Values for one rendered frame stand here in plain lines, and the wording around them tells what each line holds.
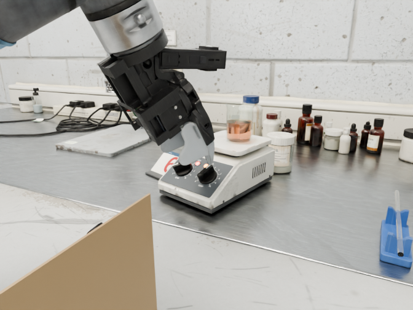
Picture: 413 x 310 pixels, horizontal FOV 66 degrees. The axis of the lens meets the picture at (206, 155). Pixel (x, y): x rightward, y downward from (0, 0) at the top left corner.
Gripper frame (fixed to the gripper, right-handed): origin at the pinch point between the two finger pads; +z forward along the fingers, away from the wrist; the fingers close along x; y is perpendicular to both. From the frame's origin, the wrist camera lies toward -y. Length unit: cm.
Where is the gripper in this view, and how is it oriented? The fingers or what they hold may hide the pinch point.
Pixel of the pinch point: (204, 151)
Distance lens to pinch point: 51.0
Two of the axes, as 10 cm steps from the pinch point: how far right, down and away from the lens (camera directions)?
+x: 6.1, 3.5, -7.2
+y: -7.3, 6.1, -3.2
